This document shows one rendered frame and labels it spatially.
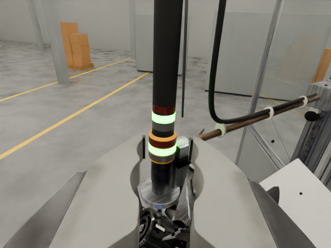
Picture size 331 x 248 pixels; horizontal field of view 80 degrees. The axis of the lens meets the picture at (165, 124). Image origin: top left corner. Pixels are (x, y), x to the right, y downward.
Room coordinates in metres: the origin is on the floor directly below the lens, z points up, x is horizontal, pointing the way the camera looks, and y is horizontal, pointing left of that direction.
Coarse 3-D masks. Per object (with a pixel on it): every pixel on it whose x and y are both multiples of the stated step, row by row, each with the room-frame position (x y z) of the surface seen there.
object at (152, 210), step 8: (152, 208) 0.40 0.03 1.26; (144, 216) 0.39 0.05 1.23; (152, 216) 0.36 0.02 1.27; (144, 224) 0.37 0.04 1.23; (152, 224) 0.34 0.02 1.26; (168, 224) 0.36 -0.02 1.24; (176, 224) 0.40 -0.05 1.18; (184, 224) 0.39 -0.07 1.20; (144, 232) 0.33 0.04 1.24; (152, 232) 0.32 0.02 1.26; (160, 232) 0.33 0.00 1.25; (168, 232) 0.34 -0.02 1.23; (144, 240) 0.31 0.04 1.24; (152, 240) 0.31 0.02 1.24; (160, 240) 0.32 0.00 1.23; (176, 240) 0.35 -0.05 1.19
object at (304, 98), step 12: (216, 24) 0.32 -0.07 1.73; (216, 36) 0.31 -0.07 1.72; (216, 48) 0.31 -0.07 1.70; (216, 60) 0.31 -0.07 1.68; (300, 96) 0.54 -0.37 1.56; (312, 96) 0.56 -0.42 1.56; (276, 108) 0.45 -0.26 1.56; (216, 120) 0.33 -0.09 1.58; (228, 120) 0.35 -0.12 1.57; (240, 120) 0.37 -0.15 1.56
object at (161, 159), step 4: (148, 152) 0.26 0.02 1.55; (152, 156) 0.25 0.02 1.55; (156, 156) 0.24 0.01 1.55; (160, 156) 0.24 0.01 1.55; (164, 156) 0.24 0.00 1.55; (168, 156) 0.25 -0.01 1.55; (172, 156) 0.25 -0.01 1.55; (156, 160) 0.24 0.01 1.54; (160, 160) 0.24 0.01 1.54; (164, 160) 0.24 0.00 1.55; (168, 160) 0.25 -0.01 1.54
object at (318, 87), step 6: (312, 84) 0.62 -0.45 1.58; (318, 84) 0.62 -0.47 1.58; (324, 84) 0.62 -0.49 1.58; (330, 84) 0.63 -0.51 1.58; (312, 90) 0.61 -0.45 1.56; (318, 90) 0.60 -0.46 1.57; (324, 90) 0.59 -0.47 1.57; (330, 90) 0.58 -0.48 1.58; (324, 96) 0.58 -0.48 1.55; (330, 96) 0.57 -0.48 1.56; (312, 102) 0.60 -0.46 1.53; (318, 102) 0.59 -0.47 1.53; (324, 102) 0.58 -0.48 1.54; (330, 102) 0.57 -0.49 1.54; (318, 108) 0.59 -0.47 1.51; (324, 108) 0.57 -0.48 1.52; (330, 108) 0.58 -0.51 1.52
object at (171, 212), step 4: (176, 204) 0.46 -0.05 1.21; (144, 208) 0.47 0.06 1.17; (168, 208) 0.41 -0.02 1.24; (172, 208) 0.43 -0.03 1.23; (176, 208) 0.43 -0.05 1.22; (168, 212) 0.41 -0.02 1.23; (172, 212) 0.43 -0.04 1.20; (168, 216) 0.41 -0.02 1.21; (172, 216) 0.43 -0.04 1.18; (164, 240) 0.31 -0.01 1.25; (168, 240) 0.30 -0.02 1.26; (172, 240) 0.30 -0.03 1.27; (180, 240) 0.32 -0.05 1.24
